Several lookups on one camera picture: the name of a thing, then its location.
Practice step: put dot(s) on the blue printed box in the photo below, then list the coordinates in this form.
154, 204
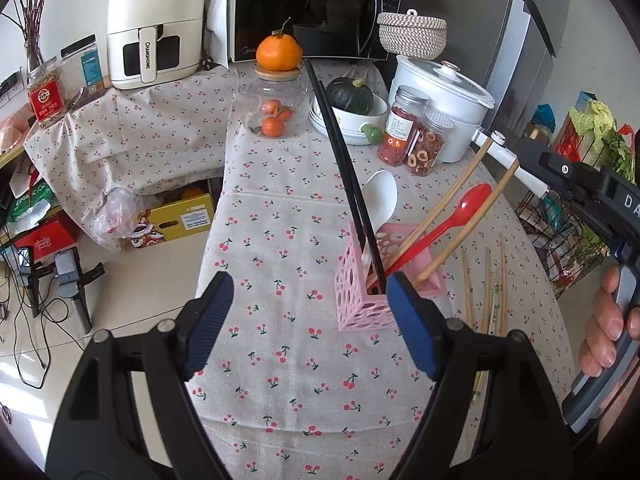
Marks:
585, 100

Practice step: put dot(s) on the cream air fryer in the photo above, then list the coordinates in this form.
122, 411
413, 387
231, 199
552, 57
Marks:
155, 5

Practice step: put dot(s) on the red label glass jar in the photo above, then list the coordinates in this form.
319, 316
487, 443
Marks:
47, 102

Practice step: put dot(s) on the glass vase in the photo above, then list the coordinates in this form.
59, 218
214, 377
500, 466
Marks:
35, 55

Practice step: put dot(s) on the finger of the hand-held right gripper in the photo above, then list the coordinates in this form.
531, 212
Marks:
555, 162
585, 221

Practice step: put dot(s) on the person's right hand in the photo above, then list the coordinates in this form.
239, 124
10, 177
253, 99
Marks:
602, 330

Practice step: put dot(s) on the jar of red dried berries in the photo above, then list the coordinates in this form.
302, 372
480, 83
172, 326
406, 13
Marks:
397, 135

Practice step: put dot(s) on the red box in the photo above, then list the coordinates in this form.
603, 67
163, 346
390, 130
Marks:
50, 240

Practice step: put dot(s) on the glass jar with wooden lid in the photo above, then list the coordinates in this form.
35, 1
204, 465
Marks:
296, 94

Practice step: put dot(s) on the crumpled clear plastic bag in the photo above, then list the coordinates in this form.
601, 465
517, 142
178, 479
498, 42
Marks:
117, 210

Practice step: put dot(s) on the green tissue pack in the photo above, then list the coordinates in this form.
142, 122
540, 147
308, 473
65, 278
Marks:
30, 205

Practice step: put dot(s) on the white electric cooking pot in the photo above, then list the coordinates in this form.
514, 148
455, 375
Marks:
450, 87

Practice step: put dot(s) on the jar of dried fruit slices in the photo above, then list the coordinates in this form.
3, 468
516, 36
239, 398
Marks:
430, 145

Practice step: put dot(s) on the pile of wooden chopsticks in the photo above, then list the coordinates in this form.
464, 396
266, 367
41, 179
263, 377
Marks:
487, 290

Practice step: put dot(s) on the napa cabbage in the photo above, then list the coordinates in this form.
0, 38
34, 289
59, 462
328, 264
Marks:
595, 120

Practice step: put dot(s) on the clear container blue label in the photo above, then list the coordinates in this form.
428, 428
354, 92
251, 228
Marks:
87, 72

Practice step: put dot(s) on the white ceramic bowl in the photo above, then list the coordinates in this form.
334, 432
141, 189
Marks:
350, 127

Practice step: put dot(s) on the woven lidded basket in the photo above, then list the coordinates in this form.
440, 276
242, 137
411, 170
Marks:
412, 35

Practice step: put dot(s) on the green leafy herb bunch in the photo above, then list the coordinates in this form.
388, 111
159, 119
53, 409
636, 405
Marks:
622, 152

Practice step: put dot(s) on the white plastic spoon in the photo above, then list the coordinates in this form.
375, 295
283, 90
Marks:
380, 195

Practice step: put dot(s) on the green kabocha pumpkin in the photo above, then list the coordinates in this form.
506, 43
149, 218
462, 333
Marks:
350, 95

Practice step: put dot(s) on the black chopstick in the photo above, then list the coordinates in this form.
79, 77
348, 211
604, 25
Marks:
361, 210
351, 210

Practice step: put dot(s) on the yellow cardboard box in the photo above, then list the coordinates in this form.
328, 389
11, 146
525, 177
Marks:
185, 215

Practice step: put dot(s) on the dried twig bunch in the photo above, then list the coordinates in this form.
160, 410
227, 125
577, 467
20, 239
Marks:
32, 25

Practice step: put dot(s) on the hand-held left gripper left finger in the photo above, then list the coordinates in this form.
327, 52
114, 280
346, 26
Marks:
212, 320

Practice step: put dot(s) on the black power plug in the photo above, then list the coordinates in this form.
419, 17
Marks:
207, 65

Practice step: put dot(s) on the phone gimbal stand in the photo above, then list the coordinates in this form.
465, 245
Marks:
70, 280

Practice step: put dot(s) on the grey refrigerator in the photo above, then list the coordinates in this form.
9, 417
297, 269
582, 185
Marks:
480, 0

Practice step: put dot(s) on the pink perforated utensil holder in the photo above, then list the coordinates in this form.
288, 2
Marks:
355, 300

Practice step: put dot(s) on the black microwave oven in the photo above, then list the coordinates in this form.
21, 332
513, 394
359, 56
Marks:
300, 5

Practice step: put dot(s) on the cherry print tablecloth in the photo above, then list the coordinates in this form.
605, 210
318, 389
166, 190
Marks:
280, 220
150, 130

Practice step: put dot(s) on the red plastic bag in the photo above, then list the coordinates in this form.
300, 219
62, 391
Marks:
567, 150

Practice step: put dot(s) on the large orange tangerine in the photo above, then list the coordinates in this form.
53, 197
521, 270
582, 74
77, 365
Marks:
277, 52

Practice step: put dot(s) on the small tangerine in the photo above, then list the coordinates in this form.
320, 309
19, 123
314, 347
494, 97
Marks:
272, 107
286, 113
273, 127

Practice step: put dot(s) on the red plastic spoon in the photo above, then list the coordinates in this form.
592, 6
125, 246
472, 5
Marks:
472, 205

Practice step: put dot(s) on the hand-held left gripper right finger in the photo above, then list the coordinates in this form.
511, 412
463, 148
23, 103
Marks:
410, 320

